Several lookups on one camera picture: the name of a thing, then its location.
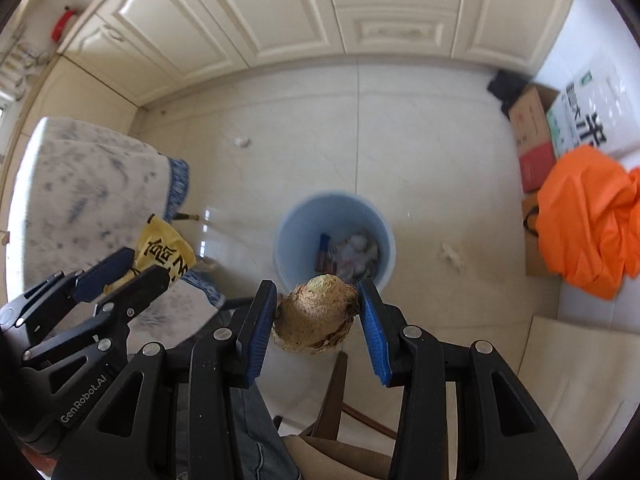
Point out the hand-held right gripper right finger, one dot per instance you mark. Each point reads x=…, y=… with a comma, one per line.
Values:
x=372, y=332

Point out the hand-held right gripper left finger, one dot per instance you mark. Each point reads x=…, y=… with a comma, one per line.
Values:
x=262, y=332

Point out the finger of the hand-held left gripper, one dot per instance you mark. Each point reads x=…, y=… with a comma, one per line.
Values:
x=142, y=287
x=102, y=275

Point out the yellow packet with black print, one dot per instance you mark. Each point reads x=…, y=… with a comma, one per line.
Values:
x=165, y=250

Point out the brown vegetable root stump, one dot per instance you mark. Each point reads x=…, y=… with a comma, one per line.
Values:
x=315, y=315

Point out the blue plastic bucket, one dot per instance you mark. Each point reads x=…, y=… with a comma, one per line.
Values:
x=300, y=220

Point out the wooden chair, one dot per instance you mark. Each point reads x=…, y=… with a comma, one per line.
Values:
x=332, y=410

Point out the floral white blue tablecloth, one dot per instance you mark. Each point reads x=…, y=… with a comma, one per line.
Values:
x=90, y=185

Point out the person's trousered leg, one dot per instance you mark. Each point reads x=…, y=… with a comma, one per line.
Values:
x=255, y=440

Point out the white paper scrap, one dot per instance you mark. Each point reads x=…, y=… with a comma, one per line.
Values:
x=452, y=256

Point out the small white tissue ball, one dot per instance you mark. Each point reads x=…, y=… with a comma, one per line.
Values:
x=241, y=141

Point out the beige flat panel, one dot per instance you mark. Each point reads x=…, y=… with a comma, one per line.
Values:
x=580, y=390

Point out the orange plastic bag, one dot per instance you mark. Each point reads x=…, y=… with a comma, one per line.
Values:
x=590, y=215

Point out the red plastic container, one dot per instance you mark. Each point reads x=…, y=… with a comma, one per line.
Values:
x=62, y=25

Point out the brown cardboard box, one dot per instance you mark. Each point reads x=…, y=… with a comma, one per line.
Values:
x=532, y=130

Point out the black cloth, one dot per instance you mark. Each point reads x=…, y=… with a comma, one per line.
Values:
x=507, y=87

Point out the cream base kitchen cabinet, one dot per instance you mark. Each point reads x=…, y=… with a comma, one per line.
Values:
x=250, y=10

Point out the white printed rice bag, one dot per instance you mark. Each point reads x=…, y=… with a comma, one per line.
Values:
x=595, y=110

